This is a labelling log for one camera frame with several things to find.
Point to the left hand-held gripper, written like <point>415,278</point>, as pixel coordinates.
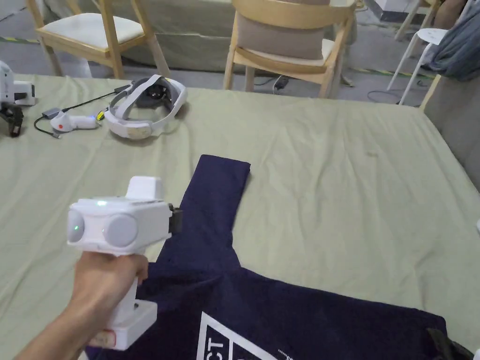
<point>123,221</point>

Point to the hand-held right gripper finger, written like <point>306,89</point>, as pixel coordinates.
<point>450,348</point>

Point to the dark blue shirt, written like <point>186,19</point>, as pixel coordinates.
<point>240,300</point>

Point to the person's left forearm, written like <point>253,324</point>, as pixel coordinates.
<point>41,337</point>

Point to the person's left hand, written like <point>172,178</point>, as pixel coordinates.
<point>101,281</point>

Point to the white headset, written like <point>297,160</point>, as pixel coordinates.
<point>127,116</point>

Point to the white and orange hand controller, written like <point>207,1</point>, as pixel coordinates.
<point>73,123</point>

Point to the spare hand-held gripper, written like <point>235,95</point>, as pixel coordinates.
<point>15,93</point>

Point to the bed with pale green sheet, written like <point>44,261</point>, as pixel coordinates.
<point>337,187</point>

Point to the black power adapter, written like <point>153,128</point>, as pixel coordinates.
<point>281,83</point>

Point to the grey cloth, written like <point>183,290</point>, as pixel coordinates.
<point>461,48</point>

